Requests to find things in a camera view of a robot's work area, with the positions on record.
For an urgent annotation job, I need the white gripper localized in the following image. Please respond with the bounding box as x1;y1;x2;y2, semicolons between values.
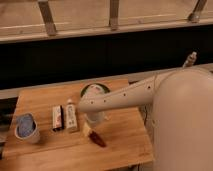
82;112;106;137

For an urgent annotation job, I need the red chili pepper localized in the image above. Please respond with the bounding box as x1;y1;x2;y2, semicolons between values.
89;131;106;147

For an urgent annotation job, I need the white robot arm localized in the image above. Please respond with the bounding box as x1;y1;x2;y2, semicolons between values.
78;67;213;171

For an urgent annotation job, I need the green ceramic bowl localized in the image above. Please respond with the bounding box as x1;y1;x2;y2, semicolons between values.
80;83;110;97

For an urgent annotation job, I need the white tube with cap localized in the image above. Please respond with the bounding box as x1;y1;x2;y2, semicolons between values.
65;99;78;133

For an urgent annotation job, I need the wooden cutting board table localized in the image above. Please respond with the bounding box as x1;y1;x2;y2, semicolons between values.
0;83;153;171

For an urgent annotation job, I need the white cup with blue cloth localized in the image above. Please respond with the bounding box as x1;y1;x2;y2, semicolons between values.
15;113;40;144

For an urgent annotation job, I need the small grey bottle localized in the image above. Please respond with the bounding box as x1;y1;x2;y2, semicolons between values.
183;52;197;68

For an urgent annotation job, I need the middle metal railing post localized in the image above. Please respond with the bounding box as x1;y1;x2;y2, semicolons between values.
109;0;119;30

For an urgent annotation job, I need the metal railing post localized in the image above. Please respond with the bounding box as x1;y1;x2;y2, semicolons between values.
37;0;57;36
109;0;119;30
188;0;207;23

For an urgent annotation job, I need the left metal railing post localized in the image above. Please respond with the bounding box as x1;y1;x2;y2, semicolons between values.
37;0;57;36

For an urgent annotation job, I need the right metal railing post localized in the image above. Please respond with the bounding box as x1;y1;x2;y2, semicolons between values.
188;0;207;23

